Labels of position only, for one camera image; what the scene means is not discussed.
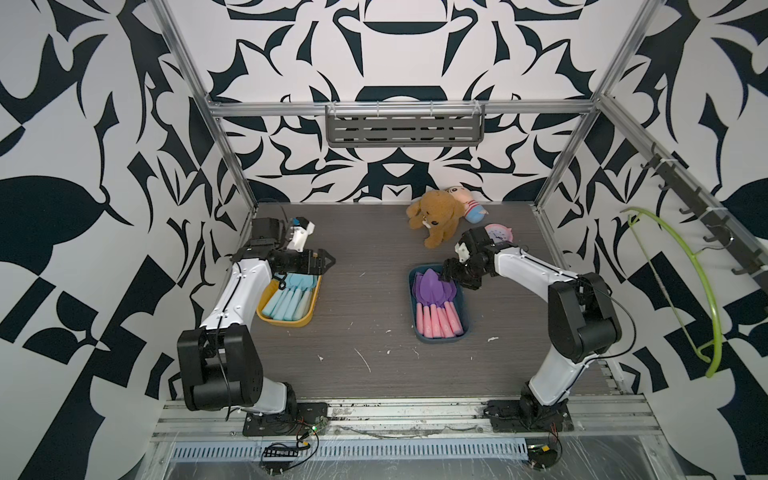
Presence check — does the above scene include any small pig doll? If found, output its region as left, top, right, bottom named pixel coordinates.
left=445, top=186, right=488, bottom=224

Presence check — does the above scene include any black wall hook rail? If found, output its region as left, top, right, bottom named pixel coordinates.
left=643, top=142, right=767, bottom=290

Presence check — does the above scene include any pink alarm clock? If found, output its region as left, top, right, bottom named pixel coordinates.
left=484, top=223, right=514, bottom=244

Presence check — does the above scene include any white perforated cable duct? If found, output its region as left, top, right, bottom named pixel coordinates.
left=170, top=437, right=528, bottom=463

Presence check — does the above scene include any brown plush dog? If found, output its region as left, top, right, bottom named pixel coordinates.
left=406, top=190, right=465, bottom=249

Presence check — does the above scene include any purple shovel pink handle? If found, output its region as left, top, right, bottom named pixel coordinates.
left=412, top=268, right=465, bottom=339

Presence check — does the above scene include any green plastic hanger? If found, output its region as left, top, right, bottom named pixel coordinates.
left=621, top=207, right=725, bottom=380

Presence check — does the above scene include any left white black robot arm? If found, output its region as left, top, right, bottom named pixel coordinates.
left=177, top=217, right=335, bottom=418

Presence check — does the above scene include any grey metal wall shelf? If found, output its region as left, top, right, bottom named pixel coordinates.
left=325, top=101, right=485, bottom=148

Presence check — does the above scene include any yellow plastic storage box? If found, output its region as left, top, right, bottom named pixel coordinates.
left=256, top=274, right=322, bottom=328

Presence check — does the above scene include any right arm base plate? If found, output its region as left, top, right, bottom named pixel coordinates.
left=483, top=384, right=574, bottom=433

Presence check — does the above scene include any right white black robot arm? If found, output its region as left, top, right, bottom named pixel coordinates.
left=442, top=227, right=622, bottom=412

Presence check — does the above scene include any light blue shovel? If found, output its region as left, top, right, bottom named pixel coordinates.
left=260, top=274, right=319, bottom=322

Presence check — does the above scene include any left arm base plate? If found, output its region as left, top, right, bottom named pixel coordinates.
left=242, top=402, right=329, bottom=437

